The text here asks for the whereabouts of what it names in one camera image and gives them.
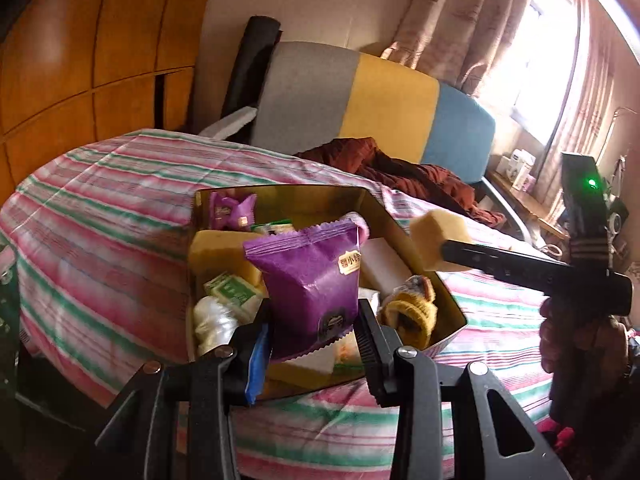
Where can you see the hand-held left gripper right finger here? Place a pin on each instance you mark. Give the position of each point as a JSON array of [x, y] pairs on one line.
[[370, 350]]

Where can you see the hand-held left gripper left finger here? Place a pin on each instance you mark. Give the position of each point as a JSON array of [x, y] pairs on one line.
[[257, 370]]

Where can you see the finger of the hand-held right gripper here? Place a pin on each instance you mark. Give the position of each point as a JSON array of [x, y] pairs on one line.
[[500, 262]]

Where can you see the yellow knitted scrunchie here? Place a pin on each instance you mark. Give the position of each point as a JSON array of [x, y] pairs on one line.
[[415, 310]]

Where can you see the clear plastic bag roll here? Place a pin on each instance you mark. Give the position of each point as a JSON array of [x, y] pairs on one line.
[[212, 325]]

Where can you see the gold tin box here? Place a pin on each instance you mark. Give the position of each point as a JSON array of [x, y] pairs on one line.
[[450, 310]]

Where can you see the yellow sponge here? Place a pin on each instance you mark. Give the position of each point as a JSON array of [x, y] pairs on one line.
[[220, 255], [435, 235]]

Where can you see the green white snack packet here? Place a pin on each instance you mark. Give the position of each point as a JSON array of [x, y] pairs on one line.
[[272, 227], [232, 295]]

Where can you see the white foam block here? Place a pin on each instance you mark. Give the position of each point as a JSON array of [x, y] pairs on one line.
[[385, 265]]

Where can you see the purple snack packet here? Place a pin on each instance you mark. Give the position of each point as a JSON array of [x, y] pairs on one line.
[[227, 210], [310, 285]]

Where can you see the person's right hand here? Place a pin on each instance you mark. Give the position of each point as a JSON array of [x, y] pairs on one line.
[[575, 345]]

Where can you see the wooden desk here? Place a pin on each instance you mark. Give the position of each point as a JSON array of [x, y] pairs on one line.
[[525, 205]]

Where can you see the purple cardboard box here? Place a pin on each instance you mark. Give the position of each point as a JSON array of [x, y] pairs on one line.
[[526, 180]]

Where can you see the white cardboard box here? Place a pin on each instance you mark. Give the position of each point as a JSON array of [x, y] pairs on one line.
[[520, 162]]

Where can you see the beige patterned curtain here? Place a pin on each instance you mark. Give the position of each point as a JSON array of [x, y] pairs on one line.
[[450, 20], [585, 110]]

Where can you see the dark red jacket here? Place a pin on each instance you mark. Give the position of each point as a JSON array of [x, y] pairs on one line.
[[425, 175]]

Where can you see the bright window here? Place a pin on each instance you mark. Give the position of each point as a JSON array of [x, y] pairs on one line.
[[540, 50]]

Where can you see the grey yellow blue sofa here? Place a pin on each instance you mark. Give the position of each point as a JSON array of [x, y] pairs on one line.
[[390, 95]]

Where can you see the striped table cloth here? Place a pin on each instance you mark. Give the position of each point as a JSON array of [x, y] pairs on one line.
[[100, 185]]

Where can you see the glass side table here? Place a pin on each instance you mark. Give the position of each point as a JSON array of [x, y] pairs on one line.
[[7, 310]]

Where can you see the black rolled mat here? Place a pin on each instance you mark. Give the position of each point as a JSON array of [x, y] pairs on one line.
[[250, 60]]

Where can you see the wooden wardrobe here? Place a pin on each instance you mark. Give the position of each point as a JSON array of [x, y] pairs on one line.
[[100, 25]]

